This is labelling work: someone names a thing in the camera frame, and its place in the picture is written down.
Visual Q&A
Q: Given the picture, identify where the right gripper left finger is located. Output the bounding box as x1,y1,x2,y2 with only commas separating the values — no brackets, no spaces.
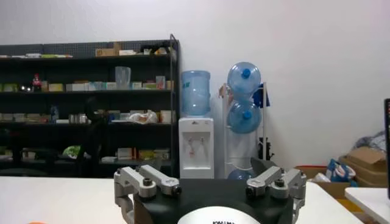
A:
113,158,183,224

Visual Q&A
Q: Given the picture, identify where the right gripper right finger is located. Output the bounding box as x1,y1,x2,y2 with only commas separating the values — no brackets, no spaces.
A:
245,156,307,224

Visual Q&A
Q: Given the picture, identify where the yellow green medicine box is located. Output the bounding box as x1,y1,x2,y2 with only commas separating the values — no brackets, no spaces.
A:
138,149,155,161

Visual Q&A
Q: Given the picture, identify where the beige medicine box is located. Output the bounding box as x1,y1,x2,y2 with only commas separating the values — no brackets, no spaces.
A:
154,148,171,161

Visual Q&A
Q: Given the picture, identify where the white red medicine box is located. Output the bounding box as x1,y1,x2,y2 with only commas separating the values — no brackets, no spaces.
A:
117,147,137,161

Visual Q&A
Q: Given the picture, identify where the blue water jug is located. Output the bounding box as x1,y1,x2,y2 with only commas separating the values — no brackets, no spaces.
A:
181,69,211,119
227,100,263,135
227,61,262,95
227,168,254,180

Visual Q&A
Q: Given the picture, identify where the blue white bag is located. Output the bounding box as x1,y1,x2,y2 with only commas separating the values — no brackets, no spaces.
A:
325,158,356,183

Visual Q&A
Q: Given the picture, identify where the white plastic food bag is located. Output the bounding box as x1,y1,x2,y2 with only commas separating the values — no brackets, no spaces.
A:
127,109,158,125

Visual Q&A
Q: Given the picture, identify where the white water dispenser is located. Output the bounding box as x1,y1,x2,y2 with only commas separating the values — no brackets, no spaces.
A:
178,117,215,180

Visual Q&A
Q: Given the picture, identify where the white paper cup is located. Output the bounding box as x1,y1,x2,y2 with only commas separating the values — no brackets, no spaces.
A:
160,110,173,124

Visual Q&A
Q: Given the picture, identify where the green toy in dish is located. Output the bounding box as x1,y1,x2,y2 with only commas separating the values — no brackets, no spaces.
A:
62,145,82,159

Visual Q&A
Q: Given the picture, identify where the dark blue hanging cloth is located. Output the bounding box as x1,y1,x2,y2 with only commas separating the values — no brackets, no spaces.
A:
252,82,271,109

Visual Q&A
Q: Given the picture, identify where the cardboard boxes pile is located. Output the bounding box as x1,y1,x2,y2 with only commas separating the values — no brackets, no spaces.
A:
339,146,388,186

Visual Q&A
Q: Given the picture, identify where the white side table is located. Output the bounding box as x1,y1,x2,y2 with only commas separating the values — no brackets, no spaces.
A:
344,186,390,224

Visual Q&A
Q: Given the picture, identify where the black shelving unit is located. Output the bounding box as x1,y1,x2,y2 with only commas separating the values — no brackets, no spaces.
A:
0,33,181,179

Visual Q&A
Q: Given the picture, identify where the pale pink hanging cloth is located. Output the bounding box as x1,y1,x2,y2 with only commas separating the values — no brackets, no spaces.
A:
218,84,234,106

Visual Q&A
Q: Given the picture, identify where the clear plastic container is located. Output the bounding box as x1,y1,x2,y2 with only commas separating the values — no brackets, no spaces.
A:
115,66,132,91

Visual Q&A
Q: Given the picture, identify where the white product box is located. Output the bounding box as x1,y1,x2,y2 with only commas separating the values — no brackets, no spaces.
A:
65,82,89,92

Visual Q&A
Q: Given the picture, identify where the small brown carton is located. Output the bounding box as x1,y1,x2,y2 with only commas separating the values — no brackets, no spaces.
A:
94,41,122,57

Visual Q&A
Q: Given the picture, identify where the red label dark bottle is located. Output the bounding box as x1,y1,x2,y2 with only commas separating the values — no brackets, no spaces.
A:
32,72,43,92

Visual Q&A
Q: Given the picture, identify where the white wire jug rack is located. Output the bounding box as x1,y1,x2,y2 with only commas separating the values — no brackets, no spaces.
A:
219,81,269,180

